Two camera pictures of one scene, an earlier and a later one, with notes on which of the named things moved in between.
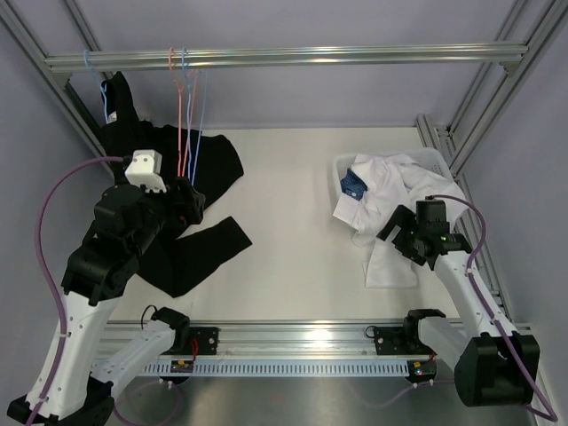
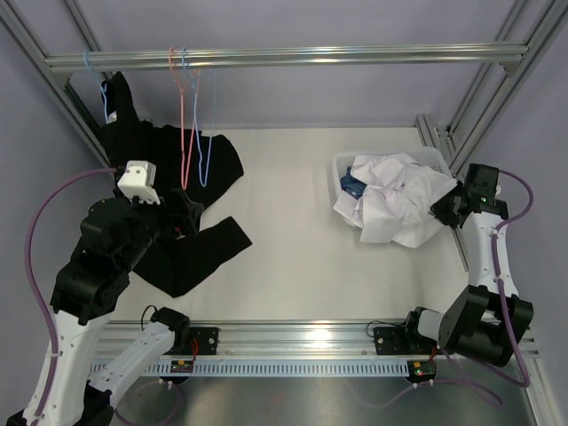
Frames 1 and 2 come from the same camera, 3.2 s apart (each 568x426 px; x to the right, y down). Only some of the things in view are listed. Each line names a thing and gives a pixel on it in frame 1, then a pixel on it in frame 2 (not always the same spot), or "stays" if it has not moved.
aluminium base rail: x=282 y=340 stays
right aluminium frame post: x=542 y=21 stays
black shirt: x=188 y=165 stays
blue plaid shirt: x=352 y=185 stays
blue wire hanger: x=189 y=81 to x=203 y=177
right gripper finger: x=406 y=218 to x=453 y=207
